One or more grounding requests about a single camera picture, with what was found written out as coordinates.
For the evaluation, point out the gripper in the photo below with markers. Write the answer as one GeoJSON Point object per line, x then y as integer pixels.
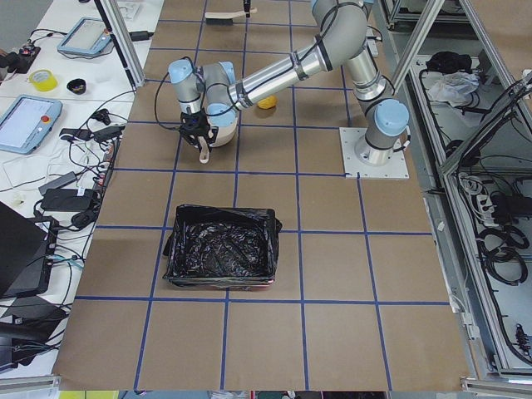
{"type": "Point", "coordinates": [199, 126]}

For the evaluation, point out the beige dustpan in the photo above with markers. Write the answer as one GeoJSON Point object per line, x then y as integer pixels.
{"type": "Point", "coordinates": [218, 136]}

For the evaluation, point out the orange bread toy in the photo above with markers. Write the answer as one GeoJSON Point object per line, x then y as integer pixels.
{"type": "Point", "coordinates": [268, 103]}

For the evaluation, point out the beige hand brush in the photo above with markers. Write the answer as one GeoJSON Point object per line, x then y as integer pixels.
{"type": "Point", "coordinates": [226, 18]}

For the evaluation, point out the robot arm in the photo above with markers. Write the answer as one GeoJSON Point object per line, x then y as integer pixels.
{"type": "Point", "coordinates": [211, 96]}

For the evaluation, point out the bin with black bag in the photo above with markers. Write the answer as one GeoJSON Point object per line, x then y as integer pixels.
{"type": "Point", "coordinates": [222, 247]}

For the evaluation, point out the black tape roll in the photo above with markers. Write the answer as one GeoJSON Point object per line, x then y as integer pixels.
{"type": "Point", "coordinates": [77, 86]}

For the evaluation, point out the upper teach pendant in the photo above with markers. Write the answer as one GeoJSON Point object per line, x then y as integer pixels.
{"type": "Point", "coordinates": [89, 38]}

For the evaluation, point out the teach pendant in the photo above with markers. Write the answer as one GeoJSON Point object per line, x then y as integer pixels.
{"type": "Point", "coordinates": [26, 123]}
{"type": "Point", "coordinates": [89, 38]}

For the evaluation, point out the black power adapter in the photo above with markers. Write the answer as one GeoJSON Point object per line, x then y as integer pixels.
{"type": "Point", "coordinates": [69, 200]}

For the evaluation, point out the yellow tape roll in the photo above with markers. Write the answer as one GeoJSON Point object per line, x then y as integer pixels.
{"type": "Point", "coordinates": [43, 80]}

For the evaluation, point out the lower teach pendant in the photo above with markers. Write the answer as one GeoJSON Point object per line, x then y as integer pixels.
{"type": "Point", "coordinates": [26, 123]}

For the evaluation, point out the black laptop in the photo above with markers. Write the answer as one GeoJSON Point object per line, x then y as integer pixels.
{"type": "Point", "coordinates": [27, 246]}

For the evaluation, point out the crumpled white cloth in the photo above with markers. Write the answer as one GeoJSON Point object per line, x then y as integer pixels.
{"type": "Point", "coordinates": [455, 89]}

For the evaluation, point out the aluminium frame post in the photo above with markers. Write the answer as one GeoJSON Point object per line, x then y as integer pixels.
{"type": "Point", "coordinates": [116, 26]}

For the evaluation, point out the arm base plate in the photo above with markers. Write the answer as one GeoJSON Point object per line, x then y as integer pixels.
{"type": "Point", "coordinates": [361, 161]}

